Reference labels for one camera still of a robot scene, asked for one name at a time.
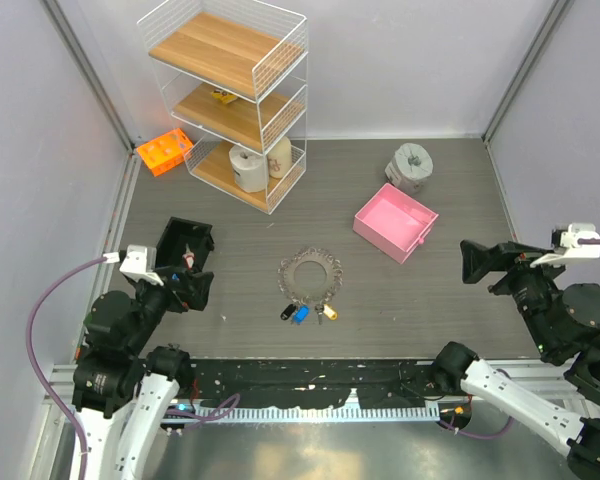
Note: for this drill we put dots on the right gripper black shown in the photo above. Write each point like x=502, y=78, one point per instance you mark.
x=476, y=258

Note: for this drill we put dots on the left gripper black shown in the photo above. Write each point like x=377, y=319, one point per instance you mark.
x=195, y=288

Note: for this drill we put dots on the metal keyring disc with rings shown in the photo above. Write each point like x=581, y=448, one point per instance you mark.
x=310, y=276

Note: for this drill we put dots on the black tagged key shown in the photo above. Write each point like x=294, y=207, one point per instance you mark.
x=288, y=312

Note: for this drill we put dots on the blue tagged key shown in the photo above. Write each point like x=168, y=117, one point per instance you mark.
x=301, y=314

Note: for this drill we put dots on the yellow tagged key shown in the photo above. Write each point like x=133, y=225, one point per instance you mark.
x=330, y=312

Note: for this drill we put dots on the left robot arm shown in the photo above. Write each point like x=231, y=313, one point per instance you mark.
x=120, y=398

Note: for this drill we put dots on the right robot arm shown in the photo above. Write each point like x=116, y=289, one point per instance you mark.
x=564, y=324

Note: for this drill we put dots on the black storage bin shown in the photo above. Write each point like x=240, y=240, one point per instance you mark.
x=184, y=243

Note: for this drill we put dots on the pink open box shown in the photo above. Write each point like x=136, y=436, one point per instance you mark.
x=394, y=222

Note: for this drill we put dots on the grey wrapped tissue roll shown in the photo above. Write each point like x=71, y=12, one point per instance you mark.
x=410, y=168

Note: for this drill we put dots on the white toilet paper roll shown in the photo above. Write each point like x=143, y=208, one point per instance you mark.
x=249, y=169

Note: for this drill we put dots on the orange plastic crate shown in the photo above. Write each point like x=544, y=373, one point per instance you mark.
x=165, y=152

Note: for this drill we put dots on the cream lotion pump bottle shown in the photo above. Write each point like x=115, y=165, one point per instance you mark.
x=280, y=158

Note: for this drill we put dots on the yellow snack packet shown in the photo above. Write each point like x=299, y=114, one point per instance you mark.
x=224, y=97

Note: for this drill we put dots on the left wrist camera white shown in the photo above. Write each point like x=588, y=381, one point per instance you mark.
x=137, y=264

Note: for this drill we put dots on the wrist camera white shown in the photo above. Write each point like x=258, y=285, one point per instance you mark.
x=570, y=245
x=137, y=264

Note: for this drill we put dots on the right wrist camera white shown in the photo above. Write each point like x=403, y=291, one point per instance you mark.
x=570, y=245

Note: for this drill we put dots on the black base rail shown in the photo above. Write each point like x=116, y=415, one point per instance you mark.
x=316, y=384

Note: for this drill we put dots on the white cable duct strip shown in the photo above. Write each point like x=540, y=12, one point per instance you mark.
x=350, y=412

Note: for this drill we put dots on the white wire shelf rack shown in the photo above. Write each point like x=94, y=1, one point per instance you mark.
x=252, y=49

